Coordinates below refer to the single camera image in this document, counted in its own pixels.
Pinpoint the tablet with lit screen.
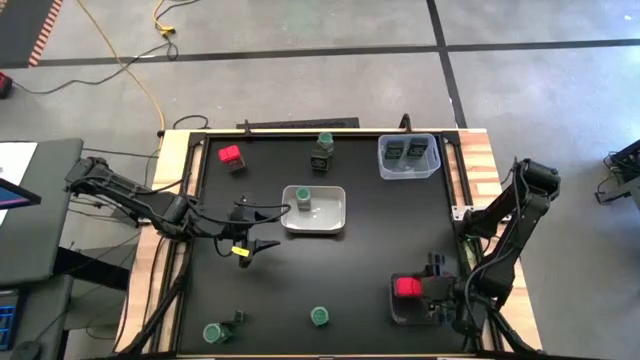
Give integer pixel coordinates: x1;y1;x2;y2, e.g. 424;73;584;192
0;177;43;211

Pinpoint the grey side desk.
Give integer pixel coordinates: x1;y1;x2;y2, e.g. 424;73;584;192
0;138;85;289

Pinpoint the yellow cable with plug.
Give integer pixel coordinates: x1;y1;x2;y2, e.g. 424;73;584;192
152;0;201;37

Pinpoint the black equipment with cables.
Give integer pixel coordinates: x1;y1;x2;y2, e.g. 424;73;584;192
594;139;640;206

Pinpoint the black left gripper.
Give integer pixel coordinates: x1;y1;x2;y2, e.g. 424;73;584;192
224;202;283;270

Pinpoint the dark green black pepper tin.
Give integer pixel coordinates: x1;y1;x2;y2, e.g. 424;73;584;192
309;148;332;173
383;139;406;161
406;137;430;160

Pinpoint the silver mounting bracket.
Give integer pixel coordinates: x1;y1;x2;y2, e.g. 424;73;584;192
451;204;511;222

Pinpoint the wooden table frame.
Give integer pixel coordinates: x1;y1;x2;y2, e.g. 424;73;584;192
113;127;545;359

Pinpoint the long yellow floor cable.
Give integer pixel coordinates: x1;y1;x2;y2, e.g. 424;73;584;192
74;0;167;132

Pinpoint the backlit keyboard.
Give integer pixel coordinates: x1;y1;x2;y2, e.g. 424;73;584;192
0;287;21;351

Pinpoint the white paper sheet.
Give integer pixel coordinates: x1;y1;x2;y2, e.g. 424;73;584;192
0;141;39;226

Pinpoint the black floor cable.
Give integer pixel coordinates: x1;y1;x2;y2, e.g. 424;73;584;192
9;42;180;96

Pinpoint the red-lidded smoked paprika tin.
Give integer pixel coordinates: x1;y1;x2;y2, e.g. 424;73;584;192
393;275;424;299
217;144;247;174

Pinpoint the black mat orange-striped edge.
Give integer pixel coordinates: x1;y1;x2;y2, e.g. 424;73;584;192
0;0;65;69

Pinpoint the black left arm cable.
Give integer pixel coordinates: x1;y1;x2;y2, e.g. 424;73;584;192
189;199;293;259

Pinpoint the black frame strut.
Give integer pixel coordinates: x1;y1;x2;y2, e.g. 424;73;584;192
487;299;540;357
119;239;194;357

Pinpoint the white plastic bin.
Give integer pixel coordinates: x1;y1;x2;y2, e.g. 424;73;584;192
280;184;348;235

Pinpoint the dark grey plastic bin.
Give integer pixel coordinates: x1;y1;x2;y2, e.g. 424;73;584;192
389;272;469;326

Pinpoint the clear plastic bin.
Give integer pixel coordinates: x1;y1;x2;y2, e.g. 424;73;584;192
377;132;442;181

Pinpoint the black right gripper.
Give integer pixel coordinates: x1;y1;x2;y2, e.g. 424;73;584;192
393;251;467;322

